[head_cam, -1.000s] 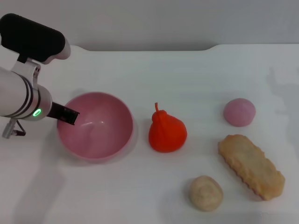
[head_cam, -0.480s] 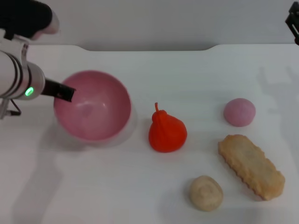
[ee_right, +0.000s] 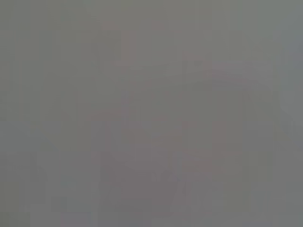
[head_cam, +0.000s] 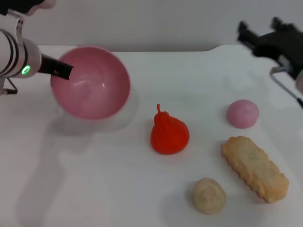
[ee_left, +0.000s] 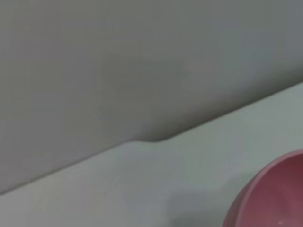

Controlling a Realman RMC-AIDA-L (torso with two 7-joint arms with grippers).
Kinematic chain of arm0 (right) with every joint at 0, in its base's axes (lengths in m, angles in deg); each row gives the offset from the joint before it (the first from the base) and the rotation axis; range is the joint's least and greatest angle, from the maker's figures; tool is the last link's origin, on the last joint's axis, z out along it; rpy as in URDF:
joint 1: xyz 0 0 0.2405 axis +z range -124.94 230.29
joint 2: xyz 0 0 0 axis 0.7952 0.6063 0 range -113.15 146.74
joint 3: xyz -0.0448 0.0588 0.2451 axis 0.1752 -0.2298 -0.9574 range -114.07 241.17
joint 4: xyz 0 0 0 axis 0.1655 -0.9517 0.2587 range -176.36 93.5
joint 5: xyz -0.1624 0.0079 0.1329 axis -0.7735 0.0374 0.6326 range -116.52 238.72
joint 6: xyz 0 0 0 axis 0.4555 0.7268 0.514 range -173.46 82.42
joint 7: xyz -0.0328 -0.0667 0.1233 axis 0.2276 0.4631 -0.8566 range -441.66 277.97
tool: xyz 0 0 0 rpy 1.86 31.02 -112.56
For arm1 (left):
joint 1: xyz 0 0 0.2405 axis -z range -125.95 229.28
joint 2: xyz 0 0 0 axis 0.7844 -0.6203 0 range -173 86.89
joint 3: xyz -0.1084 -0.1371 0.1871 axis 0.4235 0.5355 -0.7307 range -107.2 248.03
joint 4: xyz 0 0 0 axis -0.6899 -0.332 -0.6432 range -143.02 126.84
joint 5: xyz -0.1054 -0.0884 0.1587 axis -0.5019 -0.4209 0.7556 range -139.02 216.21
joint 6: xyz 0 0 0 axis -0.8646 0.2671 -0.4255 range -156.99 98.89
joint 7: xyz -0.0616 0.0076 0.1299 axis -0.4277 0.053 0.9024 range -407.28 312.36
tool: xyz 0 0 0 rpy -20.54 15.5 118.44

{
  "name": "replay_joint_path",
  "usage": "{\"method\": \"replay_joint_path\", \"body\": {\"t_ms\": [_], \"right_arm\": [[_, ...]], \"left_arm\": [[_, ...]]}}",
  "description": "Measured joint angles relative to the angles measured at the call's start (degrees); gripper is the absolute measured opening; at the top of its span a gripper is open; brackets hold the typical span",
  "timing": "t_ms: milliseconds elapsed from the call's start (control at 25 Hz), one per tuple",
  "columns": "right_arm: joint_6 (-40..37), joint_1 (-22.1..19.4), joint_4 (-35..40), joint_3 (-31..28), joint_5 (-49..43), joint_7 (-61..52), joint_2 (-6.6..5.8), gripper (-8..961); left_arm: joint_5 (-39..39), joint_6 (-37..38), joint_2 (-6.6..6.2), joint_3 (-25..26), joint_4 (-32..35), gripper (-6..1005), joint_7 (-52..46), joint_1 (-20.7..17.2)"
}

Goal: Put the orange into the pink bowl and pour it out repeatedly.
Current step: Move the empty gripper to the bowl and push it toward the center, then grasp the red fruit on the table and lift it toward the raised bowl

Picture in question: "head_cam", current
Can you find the golden fried cutlet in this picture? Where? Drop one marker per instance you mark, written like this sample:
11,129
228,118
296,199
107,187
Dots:
255,168

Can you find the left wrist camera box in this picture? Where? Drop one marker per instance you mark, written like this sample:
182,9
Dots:
21,4

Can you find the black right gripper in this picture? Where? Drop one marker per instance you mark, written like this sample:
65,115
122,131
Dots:
277,46

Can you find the orange toy pear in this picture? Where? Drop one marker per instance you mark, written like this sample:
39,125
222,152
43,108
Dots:
169,137

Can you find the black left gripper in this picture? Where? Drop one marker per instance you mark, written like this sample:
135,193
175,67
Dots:
47,65

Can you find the pink round bun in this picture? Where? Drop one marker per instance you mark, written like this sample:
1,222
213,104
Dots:
242,113

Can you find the beige swirl bun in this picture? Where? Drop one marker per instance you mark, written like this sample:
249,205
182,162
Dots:
208,196

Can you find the pink plastic bowl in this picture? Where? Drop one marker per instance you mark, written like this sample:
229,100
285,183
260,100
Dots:
94,92

